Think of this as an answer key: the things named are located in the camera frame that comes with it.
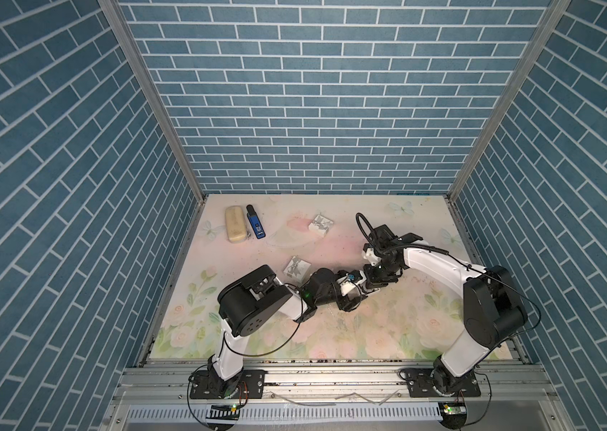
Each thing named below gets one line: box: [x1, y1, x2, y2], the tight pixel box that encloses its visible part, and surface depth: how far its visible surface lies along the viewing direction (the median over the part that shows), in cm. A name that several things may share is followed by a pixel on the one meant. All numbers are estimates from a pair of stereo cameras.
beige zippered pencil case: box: [225, 204, 247, 244], surface depth 109 cm
